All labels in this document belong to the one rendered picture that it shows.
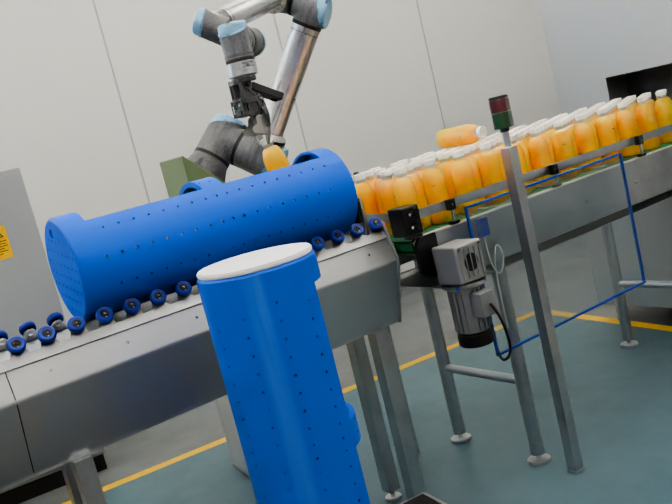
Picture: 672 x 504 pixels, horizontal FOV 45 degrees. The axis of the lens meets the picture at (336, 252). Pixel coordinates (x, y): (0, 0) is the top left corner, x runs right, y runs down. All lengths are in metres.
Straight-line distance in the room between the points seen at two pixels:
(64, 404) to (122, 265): 0.37
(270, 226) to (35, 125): 3.01
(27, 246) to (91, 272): 1.73
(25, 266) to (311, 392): 2.22
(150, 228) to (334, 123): 3.67
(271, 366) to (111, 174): 3.50
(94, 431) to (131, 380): 0.16
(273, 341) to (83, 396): 0.58
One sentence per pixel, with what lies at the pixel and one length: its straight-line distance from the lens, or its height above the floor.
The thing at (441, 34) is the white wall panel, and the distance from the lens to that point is 6.30.
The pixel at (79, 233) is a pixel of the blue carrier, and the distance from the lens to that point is 2.14.
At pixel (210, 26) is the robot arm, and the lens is 2.68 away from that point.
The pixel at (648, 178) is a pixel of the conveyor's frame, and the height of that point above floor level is 0.81.
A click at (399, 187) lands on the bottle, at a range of 2.57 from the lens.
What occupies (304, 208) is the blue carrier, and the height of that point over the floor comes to 1.08.
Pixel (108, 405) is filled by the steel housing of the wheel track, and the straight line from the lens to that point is 2.20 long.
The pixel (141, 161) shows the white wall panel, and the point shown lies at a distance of 5.24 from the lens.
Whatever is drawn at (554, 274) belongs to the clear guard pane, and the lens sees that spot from 2.87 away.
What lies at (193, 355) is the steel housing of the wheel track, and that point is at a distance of 2.25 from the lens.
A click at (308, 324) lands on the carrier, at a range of 1.82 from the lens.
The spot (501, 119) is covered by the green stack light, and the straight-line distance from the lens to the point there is 2.57.
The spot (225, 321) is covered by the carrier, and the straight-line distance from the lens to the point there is 1.82.
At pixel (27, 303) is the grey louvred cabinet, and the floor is 0.86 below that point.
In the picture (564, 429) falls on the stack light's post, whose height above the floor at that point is 0.16.
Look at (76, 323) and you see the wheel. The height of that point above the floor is 0.97.
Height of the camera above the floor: 1.29
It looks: 9 degrees down
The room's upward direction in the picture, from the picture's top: 14 degrees counter-clockwise
